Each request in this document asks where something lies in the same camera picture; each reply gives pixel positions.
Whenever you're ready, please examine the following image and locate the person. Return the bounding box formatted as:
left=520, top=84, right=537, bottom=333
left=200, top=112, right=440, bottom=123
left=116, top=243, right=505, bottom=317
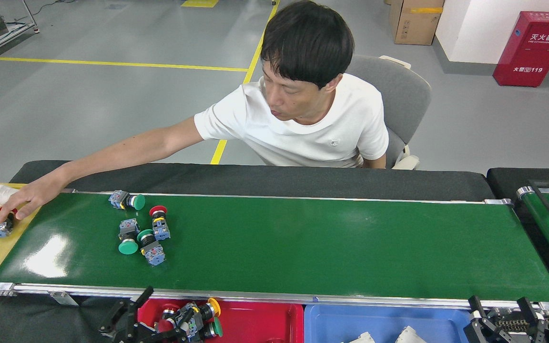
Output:
left=58, top=0, right=390, bottom=191

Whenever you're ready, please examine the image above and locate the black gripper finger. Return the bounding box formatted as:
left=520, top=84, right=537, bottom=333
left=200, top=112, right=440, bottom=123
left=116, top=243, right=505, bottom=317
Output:
left=98, top=286, right=154, bottom=343
left=518, top=297, right=549, bottom=343
left=146, top=309, right=195, bottom=343
left=464, top=295, right=500, bottom=343

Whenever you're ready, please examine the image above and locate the long green conveyor belt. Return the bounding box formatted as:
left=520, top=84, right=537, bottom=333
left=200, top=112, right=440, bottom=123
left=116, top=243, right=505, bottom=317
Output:
left=0, top=188, right=549, bottom=310

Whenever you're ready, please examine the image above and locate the person's right hand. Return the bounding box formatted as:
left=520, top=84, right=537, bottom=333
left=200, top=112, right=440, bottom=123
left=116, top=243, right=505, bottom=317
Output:
left=0, top=172, right=65, bottom=224

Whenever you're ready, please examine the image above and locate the metal frame rack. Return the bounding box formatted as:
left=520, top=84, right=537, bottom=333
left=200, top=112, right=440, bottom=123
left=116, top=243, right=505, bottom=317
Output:
left=0, top=0, right=41, bottom=64

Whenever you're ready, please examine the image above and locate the red fire extinguisher box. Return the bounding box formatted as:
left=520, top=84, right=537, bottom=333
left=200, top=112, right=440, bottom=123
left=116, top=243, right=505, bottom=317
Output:
left=493, top=11, right=549, bottom=88

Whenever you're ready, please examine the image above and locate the blue plastic bin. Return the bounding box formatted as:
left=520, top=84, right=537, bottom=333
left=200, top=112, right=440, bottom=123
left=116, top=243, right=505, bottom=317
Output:
left=304, top=304, right=473, bottom=343

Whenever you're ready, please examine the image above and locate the red plastic bin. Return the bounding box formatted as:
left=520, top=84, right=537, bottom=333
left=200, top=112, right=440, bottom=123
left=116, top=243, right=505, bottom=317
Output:
left=136, top=299, right=305, bottom=343

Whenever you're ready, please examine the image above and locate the brown cardboard box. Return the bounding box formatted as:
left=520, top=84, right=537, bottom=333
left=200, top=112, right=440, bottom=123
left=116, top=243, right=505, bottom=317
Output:
left=389, top=0, right=445, bottom=46

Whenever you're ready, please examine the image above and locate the yellow button switch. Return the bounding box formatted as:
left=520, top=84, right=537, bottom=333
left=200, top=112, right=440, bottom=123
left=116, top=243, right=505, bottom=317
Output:
left=197, top=298, right=221, bottom=321

